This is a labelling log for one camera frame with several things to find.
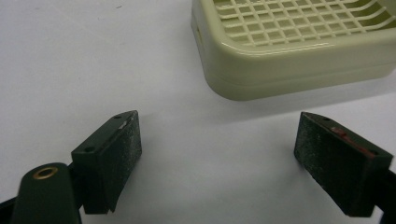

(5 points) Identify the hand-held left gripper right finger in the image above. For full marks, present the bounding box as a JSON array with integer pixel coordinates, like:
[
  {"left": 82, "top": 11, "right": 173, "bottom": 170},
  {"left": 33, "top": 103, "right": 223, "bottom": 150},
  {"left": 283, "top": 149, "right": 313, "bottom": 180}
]
[{"left": 293, "top": 111, "right": 394, "bottom": 218}]

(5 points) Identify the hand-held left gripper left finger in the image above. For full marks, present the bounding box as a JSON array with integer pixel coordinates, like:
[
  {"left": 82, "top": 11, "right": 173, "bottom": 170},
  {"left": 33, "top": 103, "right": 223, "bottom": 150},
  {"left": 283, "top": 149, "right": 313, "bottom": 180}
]
[{"left": 70, "top": 109, "right": 143, "bottom": 216}]

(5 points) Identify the pale green plastic basket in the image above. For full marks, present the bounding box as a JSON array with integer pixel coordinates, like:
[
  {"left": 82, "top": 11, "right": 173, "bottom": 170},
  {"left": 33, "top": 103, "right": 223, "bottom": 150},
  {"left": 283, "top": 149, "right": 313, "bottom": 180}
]
[{"left": 191, "top": 0, "right": 396, "bottom": 102}]

